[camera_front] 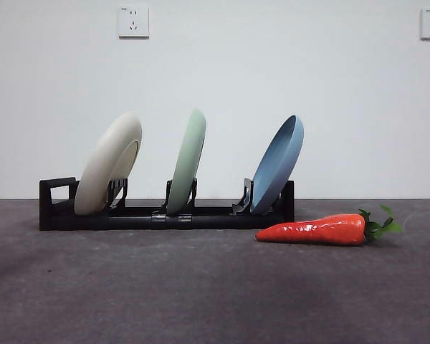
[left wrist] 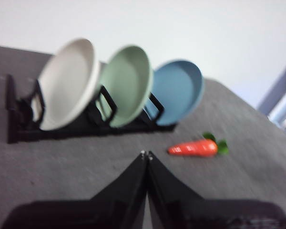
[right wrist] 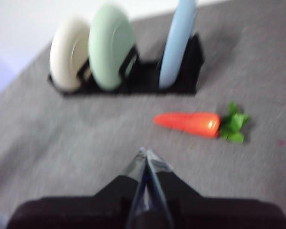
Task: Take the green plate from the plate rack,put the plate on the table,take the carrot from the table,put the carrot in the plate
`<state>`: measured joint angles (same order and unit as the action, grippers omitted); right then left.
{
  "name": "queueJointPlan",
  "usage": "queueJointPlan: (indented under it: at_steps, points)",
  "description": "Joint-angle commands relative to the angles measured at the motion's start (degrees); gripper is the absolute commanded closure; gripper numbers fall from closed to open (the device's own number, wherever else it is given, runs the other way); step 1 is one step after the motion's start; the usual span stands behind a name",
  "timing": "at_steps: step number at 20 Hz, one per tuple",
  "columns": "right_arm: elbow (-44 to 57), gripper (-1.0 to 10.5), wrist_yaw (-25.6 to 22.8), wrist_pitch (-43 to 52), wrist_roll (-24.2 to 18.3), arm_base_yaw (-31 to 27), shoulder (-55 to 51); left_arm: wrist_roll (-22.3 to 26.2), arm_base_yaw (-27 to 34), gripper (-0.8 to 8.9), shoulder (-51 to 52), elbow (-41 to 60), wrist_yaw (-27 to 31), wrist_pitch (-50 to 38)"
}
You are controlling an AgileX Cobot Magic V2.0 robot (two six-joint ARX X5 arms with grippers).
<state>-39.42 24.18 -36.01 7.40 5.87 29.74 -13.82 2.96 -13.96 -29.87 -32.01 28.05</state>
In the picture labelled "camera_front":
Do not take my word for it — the green plate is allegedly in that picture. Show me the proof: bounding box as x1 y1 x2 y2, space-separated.
166 108 207 216

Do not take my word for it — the orange carrot with green leaves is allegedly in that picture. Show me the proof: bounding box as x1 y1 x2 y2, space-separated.
254 205 403 247

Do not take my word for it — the blue plate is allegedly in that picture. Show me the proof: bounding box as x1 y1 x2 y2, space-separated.
249 114 305 216

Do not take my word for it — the cream plate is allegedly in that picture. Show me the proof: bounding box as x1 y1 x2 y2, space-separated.
74 110 143 216

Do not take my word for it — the black plate rack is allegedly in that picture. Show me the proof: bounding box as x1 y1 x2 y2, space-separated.
39 176 295 231

